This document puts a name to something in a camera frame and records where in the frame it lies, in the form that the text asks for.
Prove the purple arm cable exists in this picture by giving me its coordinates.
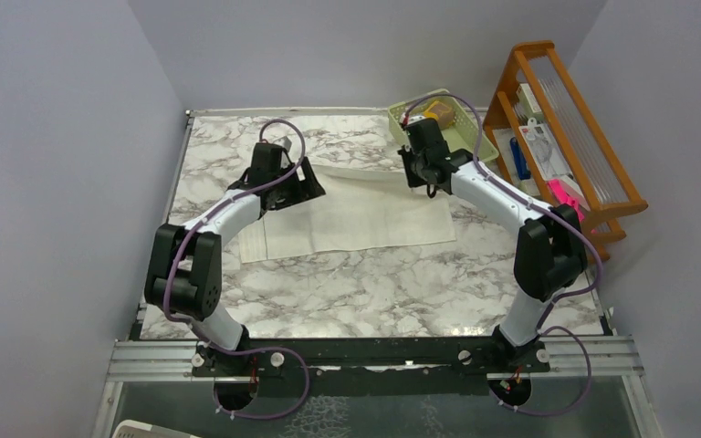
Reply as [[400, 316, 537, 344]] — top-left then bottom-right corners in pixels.
[[400, 93, 604, 418], [162, 118, 312, 422]]

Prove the cream white towel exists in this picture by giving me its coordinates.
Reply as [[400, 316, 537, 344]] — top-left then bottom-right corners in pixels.
[[236, 165, 455, 264]]

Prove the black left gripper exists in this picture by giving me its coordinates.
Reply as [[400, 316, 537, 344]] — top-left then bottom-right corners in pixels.
[[270, 156, 324, 210]]

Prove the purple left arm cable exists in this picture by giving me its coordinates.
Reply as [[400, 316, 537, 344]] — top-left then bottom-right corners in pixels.
[[162, 118, 312, 422]]

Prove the brown yellow bear towel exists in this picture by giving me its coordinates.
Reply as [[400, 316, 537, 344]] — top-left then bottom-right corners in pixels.
[[422, 99, 455, 130]]

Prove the white bin corner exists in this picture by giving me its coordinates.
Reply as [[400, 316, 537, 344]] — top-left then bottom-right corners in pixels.
[[111, 420, 199, 438]]

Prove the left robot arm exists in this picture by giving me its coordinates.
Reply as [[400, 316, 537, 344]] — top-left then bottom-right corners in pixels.
[[143, 141, 325, 375]]

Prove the pink item on rack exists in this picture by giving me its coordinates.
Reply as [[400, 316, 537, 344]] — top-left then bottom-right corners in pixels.
[[547, 179, 585, 222]]

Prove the blue item on rack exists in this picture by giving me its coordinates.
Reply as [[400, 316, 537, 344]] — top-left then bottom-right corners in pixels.
[[509, 137, 531, 181]]

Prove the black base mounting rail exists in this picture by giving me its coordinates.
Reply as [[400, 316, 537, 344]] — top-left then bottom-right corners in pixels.
[[191, 336, 550, 398]]

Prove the white packaged item on rack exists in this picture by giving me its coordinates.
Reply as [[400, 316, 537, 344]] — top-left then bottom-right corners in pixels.
[[519, 118, 571, 180]]

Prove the light green plastic basket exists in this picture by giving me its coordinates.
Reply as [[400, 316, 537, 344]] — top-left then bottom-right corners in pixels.
[[386, 89, 499, 163]]

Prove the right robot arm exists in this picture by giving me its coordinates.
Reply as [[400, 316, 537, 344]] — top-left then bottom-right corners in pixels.
[[399, 118, 587, 371]]

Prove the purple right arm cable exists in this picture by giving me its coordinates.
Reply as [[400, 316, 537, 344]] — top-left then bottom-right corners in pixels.
[[400, 93, 604, 418]]

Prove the small box on rack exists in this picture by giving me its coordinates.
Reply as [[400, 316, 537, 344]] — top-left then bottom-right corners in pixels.
[[517, 83, 543, 120]]

